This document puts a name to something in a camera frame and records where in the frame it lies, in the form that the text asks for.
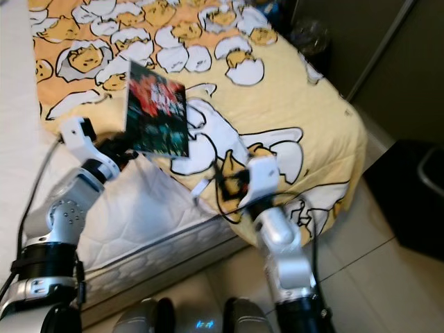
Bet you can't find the dark red green book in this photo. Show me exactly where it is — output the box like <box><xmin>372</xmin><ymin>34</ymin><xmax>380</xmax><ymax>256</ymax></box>
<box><xmin>125</xmin><ymin>59</ymin><xmax>189</xmax><ymax>159</ymax></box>

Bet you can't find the yellow egg cartoon blanket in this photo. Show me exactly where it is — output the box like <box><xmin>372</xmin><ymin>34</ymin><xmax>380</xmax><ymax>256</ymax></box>
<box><xmin>28</xmin><ymin>0</ymin><xmax>368</xmax><ymax>247</ymax></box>

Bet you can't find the white quilted mattress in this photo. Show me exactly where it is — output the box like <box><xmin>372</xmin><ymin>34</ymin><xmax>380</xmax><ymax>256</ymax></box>
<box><xmin>0</xmin><ymin>0</ymin><xmax>240</xmax><ymax>327</ymax></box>

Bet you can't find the grey robot right leg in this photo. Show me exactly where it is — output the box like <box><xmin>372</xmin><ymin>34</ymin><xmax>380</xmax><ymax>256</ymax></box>
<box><xmin>222</xmin><ymin>298</ymin><xmax>276</xmax><ymax>333</ymax></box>

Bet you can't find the grey robot leg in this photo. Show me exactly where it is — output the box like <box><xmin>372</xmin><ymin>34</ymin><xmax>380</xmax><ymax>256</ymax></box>
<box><xmin>222</xmin><ymin>298</ymin><xmax>276</xmax><ymax>333</ymax></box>
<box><xmin>114</xmin><ymin>297</ymin><xmax>169</xmax><ymax>333</ymax></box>

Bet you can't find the grey robot left leg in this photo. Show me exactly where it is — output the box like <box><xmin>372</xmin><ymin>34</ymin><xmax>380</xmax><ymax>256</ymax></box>
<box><xmin>114</xmin><ymin>297</ymin><xmax>169</xmax><ymax>333</ymax></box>

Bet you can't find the black storage box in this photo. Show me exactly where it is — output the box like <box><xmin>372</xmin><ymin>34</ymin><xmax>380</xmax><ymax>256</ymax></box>
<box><xmin>363</xmin><ymin>137</ymin><xmax>444</xmax><ymax>262</ymax></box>

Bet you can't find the clear glass jar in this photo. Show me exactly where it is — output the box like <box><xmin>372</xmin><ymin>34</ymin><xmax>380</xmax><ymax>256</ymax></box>
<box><xmin>290</xmin><ymin>17</ymin><xmax>330</xmax><ymax>56</ymax></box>

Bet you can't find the dark cabinet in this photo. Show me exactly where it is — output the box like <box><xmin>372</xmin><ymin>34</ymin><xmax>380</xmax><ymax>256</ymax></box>
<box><xmin>277</xmin><ymin>0</ymin><xmax>444</xmax><ymax>139</ymax></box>

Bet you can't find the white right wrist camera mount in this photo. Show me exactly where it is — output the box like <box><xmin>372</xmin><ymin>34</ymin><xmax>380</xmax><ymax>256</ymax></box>
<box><xmin>243</xmin><ymin>156</ymin><xmax>280</xmax><ymax>205</ymax></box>

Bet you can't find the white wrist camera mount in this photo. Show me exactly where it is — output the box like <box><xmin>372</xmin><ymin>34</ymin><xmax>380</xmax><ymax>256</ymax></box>
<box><xmin>60</xmin><ymin>116</ymin><xmax>115</xmax><ymax>182</ymax></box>
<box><xmin>243</xmin><ymin>156</ymin><xmax>280</xmax><ymax>205</ymax></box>

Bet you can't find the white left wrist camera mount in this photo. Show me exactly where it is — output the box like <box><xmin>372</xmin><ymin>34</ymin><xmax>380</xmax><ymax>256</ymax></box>
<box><xmin>60</xmin><ymin>116</ymin><xmax>115</xmax><ymax>182</ymax></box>

